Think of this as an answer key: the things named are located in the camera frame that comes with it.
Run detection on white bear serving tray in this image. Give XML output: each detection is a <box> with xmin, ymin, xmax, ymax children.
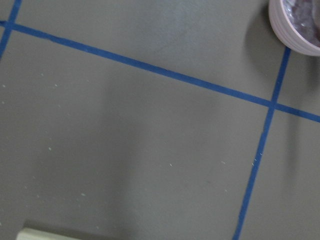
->
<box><xmin>16</xmin><ymin>228</ymin><xmax>79</xmax><ymax>240</ymax></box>

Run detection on pink ribbed bowl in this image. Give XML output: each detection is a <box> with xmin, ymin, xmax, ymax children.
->
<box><xmin>268</xmin><ymin>0</ymin><xmax>320</xmax><ymax>57</ymax></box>

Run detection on foil wrapper in bowl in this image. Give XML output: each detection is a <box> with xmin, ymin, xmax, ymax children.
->
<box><xmin>282</xmin><ymin>0</ymin><xmax>320</xmax><ymax>47</ymax></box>

